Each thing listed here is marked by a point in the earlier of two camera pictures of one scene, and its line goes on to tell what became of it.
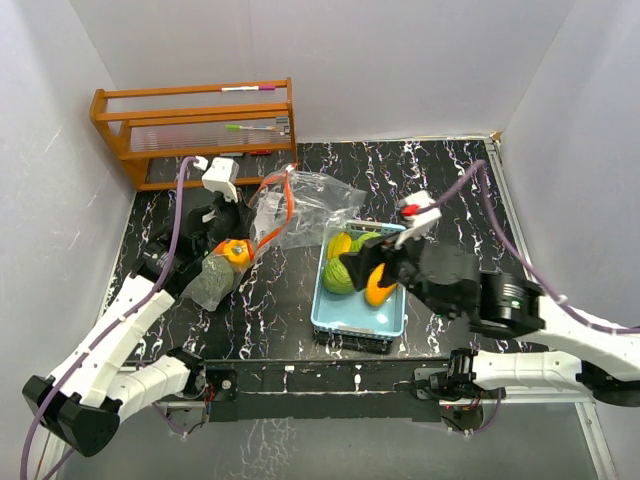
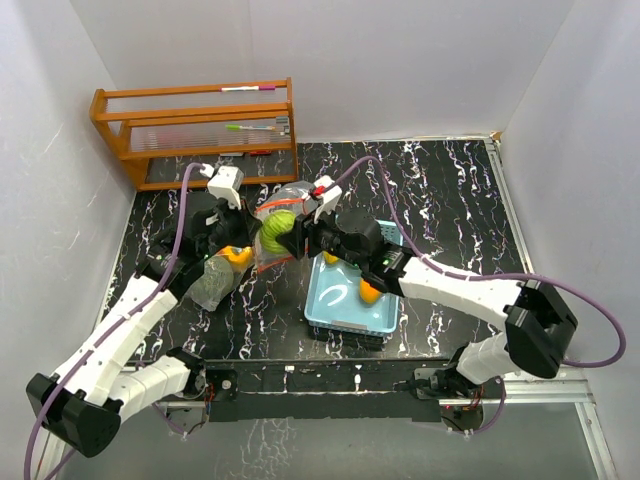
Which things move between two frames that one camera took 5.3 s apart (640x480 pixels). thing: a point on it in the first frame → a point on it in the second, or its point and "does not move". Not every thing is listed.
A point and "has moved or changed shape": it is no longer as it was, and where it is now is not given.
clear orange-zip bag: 221,271 does not move
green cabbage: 336,278 → 275,223
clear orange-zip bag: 293,208 has moved or changed shape
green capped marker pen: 235,127 does not move
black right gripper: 372,254 → 296,239
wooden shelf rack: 152,129 does not move
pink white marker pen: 249,88 does not move
